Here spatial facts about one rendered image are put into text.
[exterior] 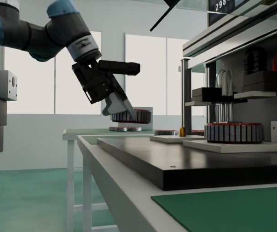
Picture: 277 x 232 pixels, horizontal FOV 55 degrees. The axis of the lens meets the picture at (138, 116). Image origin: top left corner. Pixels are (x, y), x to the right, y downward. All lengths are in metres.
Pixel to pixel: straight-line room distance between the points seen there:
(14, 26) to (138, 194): 0.57
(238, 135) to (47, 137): 4.82
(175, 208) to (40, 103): 5.03
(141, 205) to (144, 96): 5.20
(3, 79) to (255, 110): 0.80
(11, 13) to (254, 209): 0.66
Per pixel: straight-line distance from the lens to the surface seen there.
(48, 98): 5.21
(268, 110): 0.87
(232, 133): 0.50
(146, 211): 0.23
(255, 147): 0.50
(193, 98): 0.81
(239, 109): 0.98
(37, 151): 5.23
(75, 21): 0.73
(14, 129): 5.26
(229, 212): 0.23
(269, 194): 0.30
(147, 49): 5.62
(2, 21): 0.73
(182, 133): 0.76
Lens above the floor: 0.82
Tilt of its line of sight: 2 degrees up
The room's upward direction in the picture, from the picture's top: straight up
